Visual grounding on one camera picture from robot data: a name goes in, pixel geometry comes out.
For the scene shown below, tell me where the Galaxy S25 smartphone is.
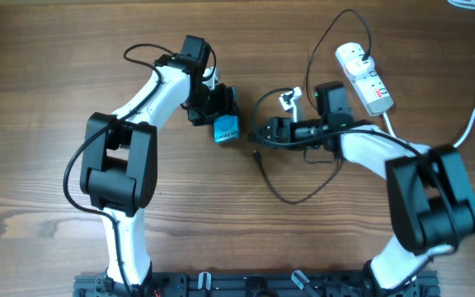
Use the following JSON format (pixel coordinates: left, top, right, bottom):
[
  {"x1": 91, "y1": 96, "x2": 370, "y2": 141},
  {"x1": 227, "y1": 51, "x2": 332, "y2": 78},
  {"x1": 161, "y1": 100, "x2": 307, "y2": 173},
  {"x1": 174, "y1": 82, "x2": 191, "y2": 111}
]
[{"x1": 213, "y1": 86, "x2": 241, "y2": 144}]

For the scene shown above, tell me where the black USB charging cable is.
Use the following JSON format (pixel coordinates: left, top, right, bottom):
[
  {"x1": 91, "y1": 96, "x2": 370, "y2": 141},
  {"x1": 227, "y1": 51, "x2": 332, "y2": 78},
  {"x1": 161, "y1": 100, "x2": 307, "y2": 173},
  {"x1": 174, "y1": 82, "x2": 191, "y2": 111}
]
[{"x1": 252, "y1": 8, "x2": 373, "y2": 205}]

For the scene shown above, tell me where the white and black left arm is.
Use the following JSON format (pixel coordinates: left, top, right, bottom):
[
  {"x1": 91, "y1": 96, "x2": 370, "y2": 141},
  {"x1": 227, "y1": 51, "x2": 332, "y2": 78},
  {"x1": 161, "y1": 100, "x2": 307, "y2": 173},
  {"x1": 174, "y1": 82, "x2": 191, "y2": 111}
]
[{"x1": 73, "y1": 35, "x2": 241, "y2": 296}]

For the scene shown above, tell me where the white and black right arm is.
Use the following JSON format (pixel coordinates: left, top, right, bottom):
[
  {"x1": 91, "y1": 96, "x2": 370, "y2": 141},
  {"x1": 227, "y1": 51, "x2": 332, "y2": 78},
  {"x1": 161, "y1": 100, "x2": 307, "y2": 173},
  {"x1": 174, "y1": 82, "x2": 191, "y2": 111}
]
[{"x1": 252, "y1": 82, "x2": 475, "y2": 296}]

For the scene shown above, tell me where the white charger plug adapter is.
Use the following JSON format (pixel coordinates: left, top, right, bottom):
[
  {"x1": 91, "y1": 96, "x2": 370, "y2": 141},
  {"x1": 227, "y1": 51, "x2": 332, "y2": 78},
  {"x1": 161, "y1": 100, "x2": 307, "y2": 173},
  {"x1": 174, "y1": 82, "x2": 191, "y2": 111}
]
[{"x1": 343, "y1": 56, "x2": 374, "y2": 80}]

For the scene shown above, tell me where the white power strip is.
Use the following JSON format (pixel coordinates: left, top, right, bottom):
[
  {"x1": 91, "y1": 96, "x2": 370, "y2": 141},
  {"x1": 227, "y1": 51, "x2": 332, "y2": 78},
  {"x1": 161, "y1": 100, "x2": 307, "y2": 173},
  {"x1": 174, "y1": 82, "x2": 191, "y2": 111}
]
[{"x1": 335, "y1": 42, "x2": 393, "y2": 116}]

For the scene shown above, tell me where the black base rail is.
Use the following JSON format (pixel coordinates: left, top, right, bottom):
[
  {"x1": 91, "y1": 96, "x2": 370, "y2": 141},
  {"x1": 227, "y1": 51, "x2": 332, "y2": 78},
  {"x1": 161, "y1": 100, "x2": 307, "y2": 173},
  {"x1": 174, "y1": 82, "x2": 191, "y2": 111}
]
[{"x1": 73, "y1": 271, "x2": 441, "y2": 297}]

